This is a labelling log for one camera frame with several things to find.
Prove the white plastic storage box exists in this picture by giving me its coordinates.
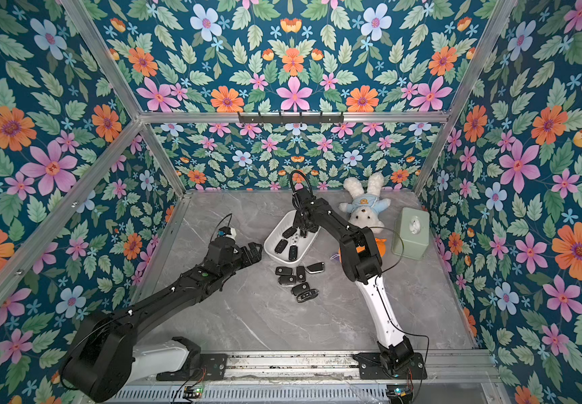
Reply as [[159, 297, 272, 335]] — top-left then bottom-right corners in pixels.
[[263, 210, 319, 266]]

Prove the black silver flip key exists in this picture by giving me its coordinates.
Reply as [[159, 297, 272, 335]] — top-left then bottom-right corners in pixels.
[[305, 262, 326, 274]]

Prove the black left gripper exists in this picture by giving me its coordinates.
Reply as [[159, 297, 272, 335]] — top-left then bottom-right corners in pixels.
[[218, 241, 264, 282]]

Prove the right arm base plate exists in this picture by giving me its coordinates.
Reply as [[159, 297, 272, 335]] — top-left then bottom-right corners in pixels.
[[353, 353, 428, 380]]

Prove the black car key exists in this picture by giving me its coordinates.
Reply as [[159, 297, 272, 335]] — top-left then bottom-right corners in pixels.
[[275, 266, 294, 276], [291, 282, 311, 296], [288, 245, 299, 262], [274, 239, 289, 254], [278, 275, 297, 286], [295, 265, 306, 282]]

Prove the white plush bunny toy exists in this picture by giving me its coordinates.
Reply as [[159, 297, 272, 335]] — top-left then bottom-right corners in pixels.
[[339, 173, 391, 234]]

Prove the green tissue box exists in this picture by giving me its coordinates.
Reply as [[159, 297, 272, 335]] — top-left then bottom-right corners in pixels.
[[392, 207, 430, 261]]

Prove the orange plush toy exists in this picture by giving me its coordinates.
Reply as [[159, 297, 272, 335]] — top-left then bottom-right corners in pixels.
[[338, 237, 386, 262]]

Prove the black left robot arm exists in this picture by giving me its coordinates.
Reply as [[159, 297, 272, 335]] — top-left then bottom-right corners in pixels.
[[59, 227, 263, 402]]

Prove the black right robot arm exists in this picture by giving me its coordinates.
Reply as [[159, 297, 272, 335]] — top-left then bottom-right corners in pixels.
[[292, 188, 414, 377]]

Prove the black car key front isolated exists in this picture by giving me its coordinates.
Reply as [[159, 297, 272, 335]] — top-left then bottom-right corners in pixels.
[[282, 227, 298, 239]]

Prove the aluminium front rail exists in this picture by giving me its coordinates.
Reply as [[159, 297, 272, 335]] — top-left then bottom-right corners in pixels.
[[206, 349, 499, 384]]

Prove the black wall hook rail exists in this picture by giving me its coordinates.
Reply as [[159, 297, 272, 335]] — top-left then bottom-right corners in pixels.
[[237, 112, 345, 125]]

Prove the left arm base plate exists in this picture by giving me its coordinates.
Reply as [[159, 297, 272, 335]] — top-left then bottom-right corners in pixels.
[[156, 353, 228, 381]]

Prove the black key with chrome trim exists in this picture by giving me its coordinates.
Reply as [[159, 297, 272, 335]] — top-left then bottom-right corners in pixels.
[[296, 289, 319, 303]]

